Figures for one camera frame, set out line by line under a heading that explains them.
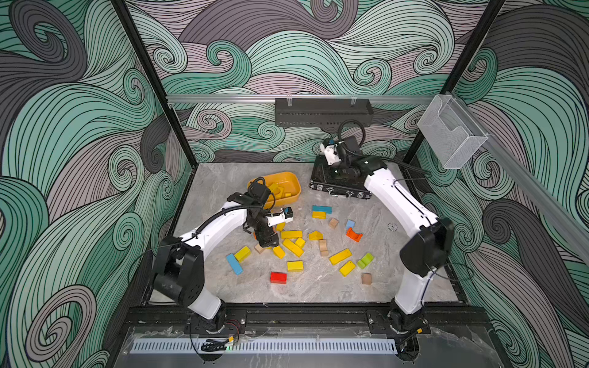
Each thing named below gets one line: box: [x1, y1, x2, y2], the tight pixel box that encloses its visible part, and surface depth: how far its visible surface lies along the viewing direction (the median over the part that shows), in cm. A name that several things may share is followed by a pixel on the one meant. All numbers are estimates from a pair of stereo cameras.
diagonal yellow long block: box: [282, 237, 304, 258], surface depth 92 cm
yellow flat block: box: [280, 230, 303, 240], surface depth 95 cm
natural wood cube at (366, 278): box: [361, 272, 372, 286], surface depth 83 cm
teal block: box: [312, 205, 333, 214], surface depth 106 cm
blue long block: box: [226, 253, 244, 276], surface depth 87 cm
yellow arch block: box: [268, 183, 284, 198], surface depth 108 cm
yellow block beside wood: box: [272, 245, 287, 260], surface depth 89 cm
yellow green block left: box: [234, 245, 252, 263], surface depth 89 cm
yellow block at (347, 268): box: [338, 260, 357, 278], surface depth 87 cm
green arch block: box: [357, 252, 375, 270], surface depth 87 cm
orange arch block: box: [345, 226, 364, 244], surface depth 94 cm
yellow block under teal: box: [312, 210, 326, 220], surface depth 103 cm
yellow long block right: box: [329, 248, 353, 267], surface depth 89 cm
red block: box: [269, 272, 288, 285], surface depth 84 cm
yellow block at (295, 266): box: [286, 260, 304, 273], surface depth 85 cm
